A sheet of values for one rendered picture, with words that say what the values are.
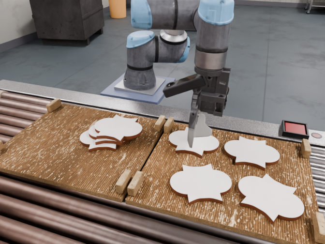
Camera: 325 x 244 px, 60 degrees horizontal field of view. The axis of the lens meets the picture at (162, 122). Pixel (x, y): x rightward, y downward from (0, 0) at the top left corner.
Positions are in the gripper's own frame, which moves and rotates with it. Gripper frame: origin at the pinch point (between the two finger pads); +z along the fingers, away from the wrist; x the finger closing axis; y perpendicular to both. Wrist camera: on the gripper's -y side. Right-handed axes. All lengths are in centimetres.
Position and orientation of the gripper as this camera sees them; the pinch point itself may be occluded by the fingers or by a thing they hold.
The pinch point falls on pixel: (194, 132)
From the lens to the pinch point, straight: 79.8
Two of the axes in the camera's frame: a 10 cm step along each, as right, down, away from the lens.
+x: 3.0, -5.0, 8.1
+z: -0.2, 8.5, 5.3
